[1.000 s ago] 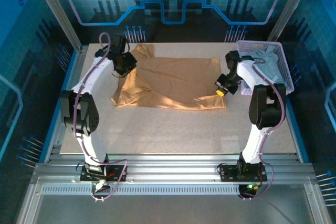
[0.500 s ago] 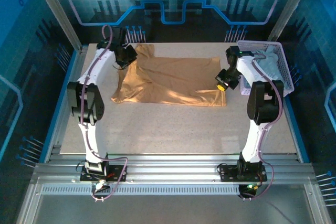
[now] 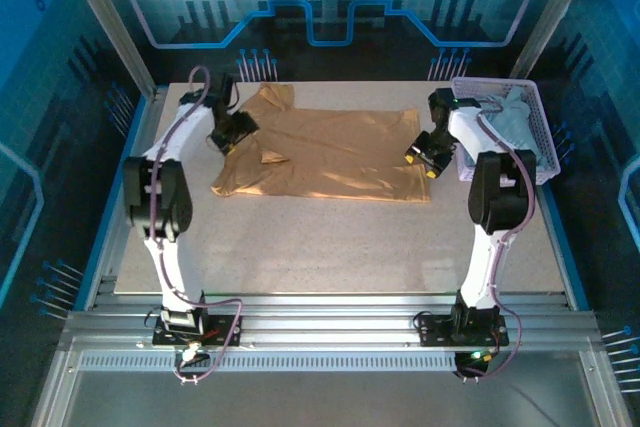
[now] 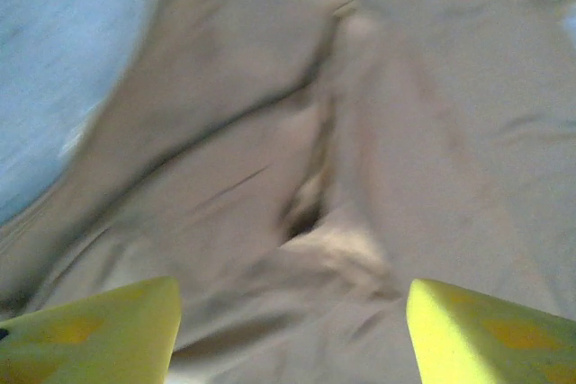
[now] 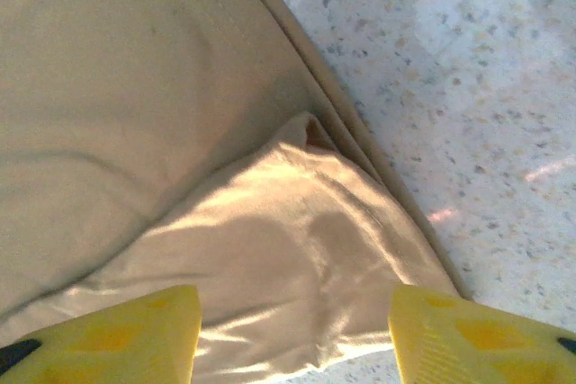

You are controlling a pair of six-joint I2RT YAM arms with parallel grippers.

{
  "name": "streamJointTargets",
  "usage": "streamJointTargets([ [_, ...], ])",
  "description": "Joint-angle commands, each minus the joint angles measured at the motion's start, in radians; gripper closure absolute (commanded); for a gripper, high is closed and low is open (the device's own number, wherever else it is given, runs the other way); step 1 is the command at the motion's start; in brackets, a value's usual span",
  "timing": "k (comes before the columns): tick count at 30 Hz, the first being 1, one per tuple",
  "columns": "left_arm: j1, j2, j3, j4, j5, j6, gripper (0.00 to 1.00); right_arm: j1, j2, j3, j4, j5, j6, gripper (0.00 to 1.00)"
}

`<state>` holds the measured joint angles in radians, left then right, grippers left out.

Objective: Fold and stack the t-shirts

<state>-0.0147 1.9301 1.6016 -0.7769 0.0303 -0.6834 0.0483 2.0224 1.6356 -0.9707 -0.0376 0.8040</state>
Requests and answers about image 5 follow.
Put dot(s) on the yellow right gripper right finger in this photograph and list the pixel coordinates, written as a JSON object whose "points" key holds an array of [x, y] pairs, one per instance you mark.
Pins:
{"points": [[472, 343]]}

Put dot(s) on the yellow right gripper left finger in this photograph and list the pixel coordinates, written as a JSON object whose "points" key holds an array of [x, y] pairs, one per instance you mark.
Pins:
{"points": [[112, 339]]}

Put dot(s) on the tan t-shirt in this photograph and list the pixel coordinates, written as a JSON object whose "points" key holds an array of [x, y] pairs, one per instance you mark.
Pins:
{"points": [[135, 87]]}

